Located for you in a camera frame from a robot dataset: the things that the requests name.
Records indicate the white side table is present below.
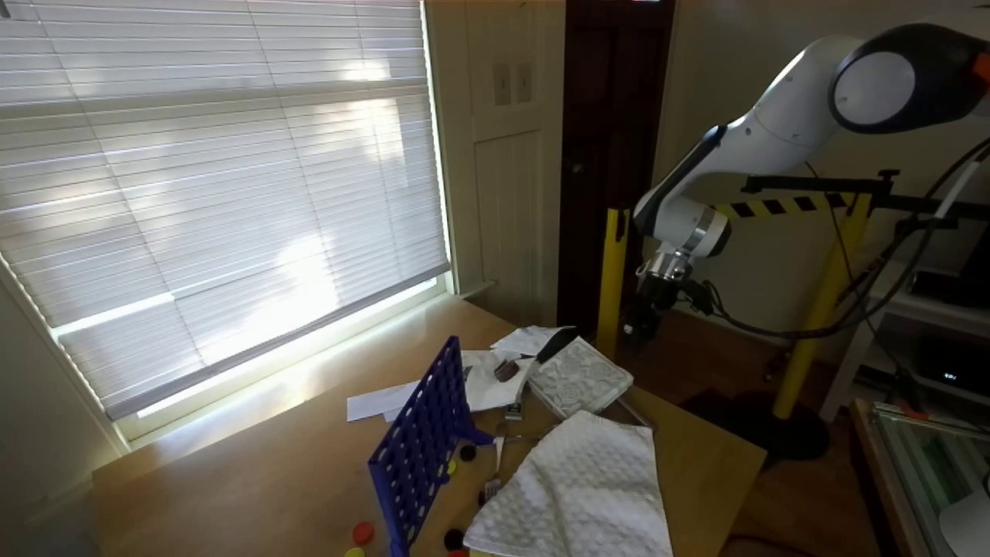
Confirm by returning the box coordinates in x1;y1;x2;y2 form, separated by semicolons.
816;269;990;428

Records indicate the glass topped wooden table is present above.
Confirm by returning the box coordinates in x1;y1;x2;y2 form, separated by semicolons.
847;392;990;557

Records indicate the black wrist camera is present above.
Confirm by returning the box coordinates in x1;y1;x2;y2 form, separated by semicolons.
678;277;728;315

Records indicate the black device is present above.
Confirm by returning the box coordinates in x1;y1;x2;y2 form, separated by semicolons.
907;262;990;313

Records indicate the white paper sheet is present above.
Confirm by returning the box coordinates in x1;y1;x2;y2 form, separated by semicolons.
456;346;540;418
342;377;421;424
490;323;565;363

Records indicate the dark brown door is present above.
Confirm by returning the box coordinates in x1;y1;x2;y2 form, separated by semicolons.
552;0;679;343

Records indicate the black spatula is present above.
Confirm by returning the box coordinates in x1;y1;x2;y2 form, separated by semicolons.
532;324;585;368

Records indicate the blue connect four grid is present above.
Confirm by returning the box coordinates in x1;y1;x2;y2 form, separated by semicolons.
364;331;497;557

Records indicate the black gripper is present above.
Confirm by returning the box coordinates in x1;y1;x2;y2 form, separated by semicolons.
618;269;687;352

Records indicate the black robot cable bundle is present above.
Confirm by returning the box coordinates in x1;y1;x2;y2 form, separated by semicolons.
698;136;990;346

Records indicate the yellow black barrier stand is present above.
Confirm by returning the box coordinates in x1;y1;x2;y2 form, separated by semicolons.
593;190;871;464

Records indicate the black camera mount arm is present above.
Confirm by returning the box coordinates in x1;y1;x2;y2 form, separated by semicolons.
738;166;990;236

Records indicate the white textured towel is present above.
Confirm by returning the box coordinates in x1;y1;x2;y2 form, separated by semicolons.
460;410;678;557

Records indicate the white cloth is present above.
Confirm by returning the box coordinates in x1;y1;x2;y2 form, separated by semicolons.
527;333;637;421

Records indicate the cream panelled door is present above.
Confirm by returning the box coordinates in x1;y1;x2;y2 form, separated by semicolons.
424;0;568;329

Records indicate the white window blind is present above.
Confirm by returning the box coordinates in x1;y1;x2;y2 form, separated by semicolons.
0;0;456;418

